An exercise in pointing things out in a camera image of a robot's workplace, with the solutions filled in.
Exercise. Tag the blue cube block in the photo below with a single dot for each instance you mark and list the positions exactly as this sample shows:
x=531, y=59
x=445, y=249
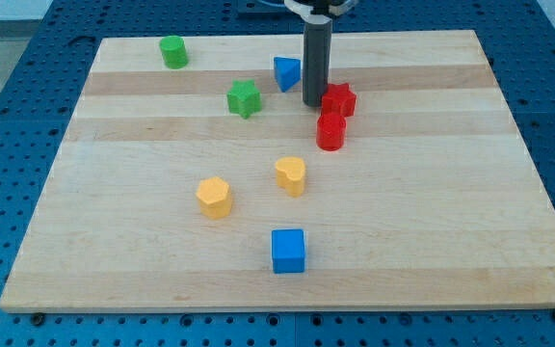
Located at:
x=288, y=251

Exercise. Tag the green cylinder block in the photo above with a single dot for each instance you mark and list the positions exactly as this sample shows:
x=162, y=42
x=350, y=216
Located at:
x=173, y=52

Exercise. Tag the red star block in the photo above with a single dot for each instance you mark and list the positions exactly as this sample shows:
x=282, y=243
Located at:
x=339, y=99

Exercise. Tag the red cylinder block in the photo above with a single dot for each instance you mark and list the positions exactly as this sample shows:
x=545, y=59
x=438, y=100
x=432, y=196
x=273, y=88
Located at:
x=331, y=130

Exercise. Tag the yellow heart block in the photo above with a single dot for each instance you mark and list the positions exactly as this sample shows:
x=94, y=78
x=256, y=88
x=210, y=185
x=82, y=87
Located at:
x=290, y=175

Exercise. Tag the yellow hexagon block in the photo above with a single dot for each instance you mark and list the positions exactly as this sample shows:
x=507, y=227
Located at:
x=214, y=197

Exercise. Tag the green star block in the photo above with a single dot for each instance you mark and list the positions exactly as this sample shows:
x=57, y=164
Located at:
x=243, y=98

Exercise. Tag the blue triangle block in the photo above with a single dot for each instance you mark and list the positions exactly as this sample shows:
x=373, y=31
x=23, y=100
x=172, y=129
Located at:
x=287, y=72

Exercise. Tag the wooden board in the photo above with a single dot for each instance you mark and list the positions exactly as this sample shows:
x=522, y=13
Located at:
x=433, y=203

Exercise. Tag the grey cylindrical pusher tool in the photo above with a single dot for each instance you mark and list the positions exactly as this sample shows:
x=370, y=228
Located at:
x=316, y=61

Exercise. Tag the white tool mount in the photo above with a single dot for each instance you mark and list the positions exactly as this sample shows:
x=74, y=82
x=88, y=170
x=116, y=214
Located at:
x=319, y=11

